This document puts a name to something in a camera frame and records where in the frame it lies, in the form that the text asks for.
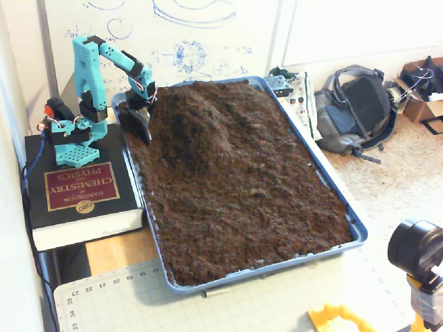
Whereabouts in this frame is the brown soil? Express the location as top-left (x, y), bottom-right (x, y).
top-left (116, 79), bottom-right (356, 287)

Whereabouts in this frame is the black fabric item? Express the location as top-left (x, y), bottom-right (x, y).
top-left (400, 56), bottom-right (443, 102)

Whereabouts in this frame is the black round camera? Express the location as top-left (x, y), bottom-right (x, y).
top-left (387, 217), bottom-right (443, 277)

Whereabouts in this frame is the whiteboard with blue drawings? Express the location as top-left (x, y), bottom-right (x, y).
top-left (37, 0), bottom-right (281, 104)

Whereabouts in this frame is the yellow taped camera mount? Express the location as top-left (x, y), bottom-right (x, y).
top-left (406, 273), bottom-right (443, 331)

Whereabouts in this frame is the grey backpack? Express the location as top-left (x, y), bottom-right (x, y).
top-left (313, 64), bottom-right (399, 164)

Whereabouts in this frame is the small metal rod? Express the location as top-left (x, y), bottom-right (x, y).
top-left (202, 287), bottom-right (233, 299)

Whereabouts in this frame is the black strap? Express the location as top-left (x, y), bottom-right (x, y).
top-left (421, 117), bottom-right (443, 135)

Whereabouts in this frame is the pale green cutting mat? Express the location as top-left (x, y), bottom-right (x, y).
top-left (53, 248), bottom-right (422, 332)

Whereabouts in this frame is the black chemistry handbook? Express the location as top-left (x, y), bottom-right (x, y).
top-left (24, 124), bottom-right (146, 252)

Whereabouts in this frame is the yellow plastic clamp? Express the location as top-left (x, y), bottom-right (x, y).
top-left (307, 303), bottom-right (378, 332)

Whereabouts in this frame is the blue cable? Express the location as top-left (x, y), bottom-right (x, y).
top-left (19, 133), bottom-right (48, 205)

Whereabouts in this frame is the cardboard box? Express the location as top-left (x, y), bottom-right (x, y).
top-left (394, 57), bottom-right (443, 124)

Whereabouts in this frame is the blue plastic tray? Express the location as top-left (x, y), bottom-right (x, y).
top-left (110, 75), bottom-right (368, 295)

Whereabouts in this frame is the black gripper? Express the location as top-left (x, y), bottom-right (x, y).
top-left (119, 89), bottom-right (157, 146)

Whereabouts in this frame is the black cable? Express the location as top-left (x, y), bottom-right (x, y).
top-left (21, 165), bottom-right (62, 332)

